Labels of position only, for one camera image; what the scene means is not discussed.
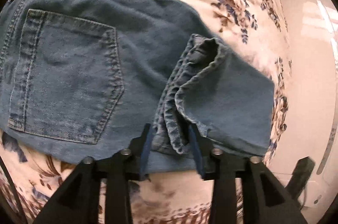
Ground black cable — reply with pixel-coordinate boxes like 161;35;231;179
0;158;27;224

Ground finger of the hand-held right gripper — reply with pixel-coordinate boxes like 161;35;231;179
286;157;316;205

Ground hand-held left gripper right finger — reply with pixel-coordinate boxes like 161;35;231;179
188;125;308;224

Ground blue denim pants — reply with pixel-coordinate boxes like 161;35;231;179
0;0;275;170

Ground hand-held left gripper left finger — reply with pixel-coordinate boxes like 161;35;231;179
33;124;154;224

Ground white headboard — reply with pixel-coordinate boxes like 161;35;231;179
261;0;338;210

